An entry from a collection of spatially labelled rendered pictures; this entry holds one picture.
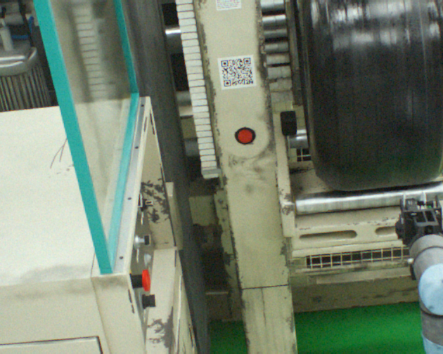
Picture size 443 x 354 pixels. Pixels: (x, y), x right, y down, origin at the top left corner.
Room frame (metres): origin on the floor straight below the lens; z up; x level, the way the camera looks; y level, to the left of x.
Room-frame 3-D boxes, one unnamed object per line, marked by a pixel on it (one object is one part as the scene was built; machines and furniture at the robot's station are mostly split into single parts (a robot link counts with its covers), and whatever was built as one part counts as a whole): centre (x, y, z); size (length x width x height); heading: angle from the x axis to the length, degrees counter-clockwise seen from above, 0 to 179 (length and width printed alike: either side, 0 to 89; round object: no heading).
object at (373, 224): (1.72, -0.31, 0.84); 0.36 x 0.09 x 0.06; 85
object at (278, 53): (2.26, -0.14, 1.05); 0.20 x 0.15 x 0.30; 85
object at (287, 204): (1.87, -0.15, 0.90); 0.40 x 0.03 x 0.10; 175
